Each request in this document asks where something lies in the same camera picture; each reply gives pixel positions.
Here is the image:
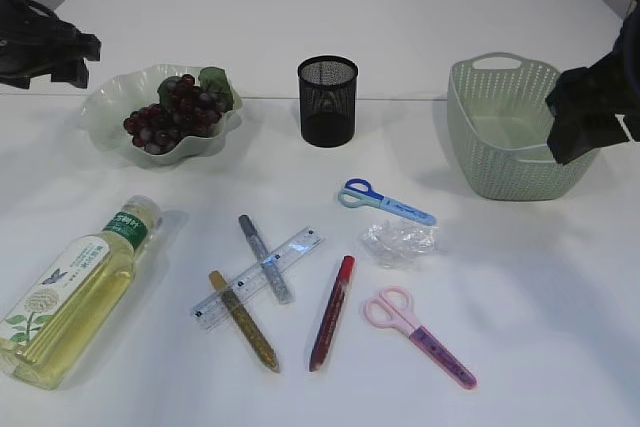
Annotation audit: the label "black mesh pen holder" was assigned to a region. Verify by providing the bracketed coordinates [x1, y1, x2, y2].
[297, 55, 358, 148]

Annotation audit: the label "yellow tea bottle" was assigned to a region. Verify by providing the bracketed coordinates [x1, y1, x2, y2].
[1, 196, 161, 390]

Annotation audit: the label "clear plastic sheet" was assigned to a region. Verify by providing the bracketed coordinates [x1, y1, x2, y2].
[358, 220, 439, 269]

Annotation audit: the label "green woven plastic basket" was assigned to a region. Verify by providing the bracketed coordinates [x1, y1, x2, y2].
[447, 52, 599, 202]

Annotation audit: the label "purple grape bunch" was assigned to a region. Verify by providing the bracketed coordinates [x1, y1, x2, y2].
[123, 66, 235, 155]

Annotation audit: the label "gold glitter pen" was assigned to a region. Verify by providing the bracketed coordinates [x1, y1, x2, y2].
[209, 270, 280, 373]

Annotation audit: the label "pink scissors with sheath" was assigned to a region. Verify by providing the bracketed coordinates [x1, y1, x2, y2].
[363, 286, 477, 390]

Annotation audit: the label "silver glitter pen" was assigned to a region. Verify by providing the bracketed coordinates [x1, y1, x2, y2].
[238, 214, 293, 304]

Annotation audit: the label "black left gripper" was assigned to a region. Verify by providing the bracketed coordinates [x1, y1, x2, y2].
[1, 0, 101, 90]

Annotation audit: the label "green wavy plastic plate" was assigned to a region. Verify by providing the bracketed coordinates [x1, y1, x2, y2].
[80, 64, 241, 165]

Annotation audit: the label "blue scissors with sheath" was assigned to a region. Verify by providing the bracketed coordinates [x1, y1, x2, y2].
[338, 178, 437, 227]

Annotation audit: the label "red glitter pen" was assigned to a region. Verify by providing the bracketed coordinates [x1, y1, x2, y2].
[309, 255, 356, 372]

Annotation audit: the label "clear plastic ruler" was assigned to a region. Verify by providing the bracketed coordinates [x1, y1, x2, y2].
[190, 226, 324, 330]

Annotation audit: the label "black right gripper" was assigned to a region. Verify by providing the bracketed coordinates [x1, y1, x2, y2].
[546, 10, 639, 165]

